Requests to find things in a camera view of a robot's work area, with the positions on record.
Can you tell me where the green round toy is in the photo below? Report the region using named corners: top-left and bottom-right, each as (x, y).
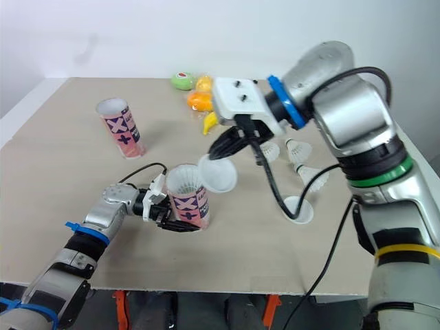
top-left (170, 71), bottom-right (195, 91)

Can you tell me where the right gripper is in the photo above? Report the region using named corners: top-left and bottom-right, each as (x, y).
top-left (232, 120), bottom-right (276, 147)

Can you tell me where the orange toy fruit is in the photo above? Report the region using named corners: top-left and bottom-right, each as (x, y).
top-left (186, 90), bottom-right (214, 111)

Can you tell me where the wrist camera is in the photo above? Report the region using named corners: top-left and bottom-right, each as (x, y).
top-left (210, 76), bottom-right (287, 137)
top-left (142, 173), bottom-right (170, 221)

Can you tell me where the black cable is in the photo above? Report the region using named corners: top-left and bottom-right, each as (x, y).
top-left (118, 162), bottom-right (169, 184)
top-left (290, 197), bottom-right (355, 330)
top-left (309, 66), bottom-right (393, 107)
top-left (235, 115), bottom-right (344, 221)

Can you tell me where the orange clamp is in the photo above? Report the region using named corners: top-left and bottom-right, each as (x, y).
top-left (262, 293), bottom-right (282, 325)
top-left (114, 289), bottom-right (131, 327)

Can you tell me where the pink patterned tube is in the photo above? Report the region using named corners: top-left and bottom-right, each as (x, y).
top-left (96, 98), bottom-right (147, 162)
top-left (166, 164), bottom-right (211, 232)

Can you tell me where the yellow toy fruit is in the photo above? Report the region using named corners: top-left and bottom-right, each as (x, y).
top-left (195, 76), bottom-right (215, 94)

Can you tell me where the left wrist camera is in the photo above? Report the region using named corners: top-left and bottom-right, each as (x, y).
top-left (142, 173), bottom-right (170, 221)

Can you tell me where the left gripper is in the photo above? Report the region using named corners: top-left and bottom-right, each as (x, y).
top-left (150, 199), bottom-right (202, 234)

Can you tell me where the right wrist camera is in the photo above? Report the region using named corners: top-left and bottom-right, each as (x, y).
top-left (210, 76), bottom-right (287, 137)

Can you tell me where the yellow toy banana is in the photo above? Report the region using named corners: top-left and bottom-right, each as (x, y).
top-left (200, 111), bottom-right (220, 136)

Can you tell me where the white feather shuttlecock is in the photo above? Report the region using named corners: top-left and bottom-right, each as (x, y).
top-left (259, 142), bottom-right (281, 163)
top-left (284, 137), bottom-right (314, 164)
top-left (169, 166), bottom-right (201, 194)
top-left (293, 164), bottom-right (331, 194)

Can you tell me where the white tube lid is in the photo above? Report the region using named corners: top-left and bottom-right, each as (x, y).
top-left (197, 154), bottom-right (239, 195)
top-left (283, 195), bottom-right (315, 226)

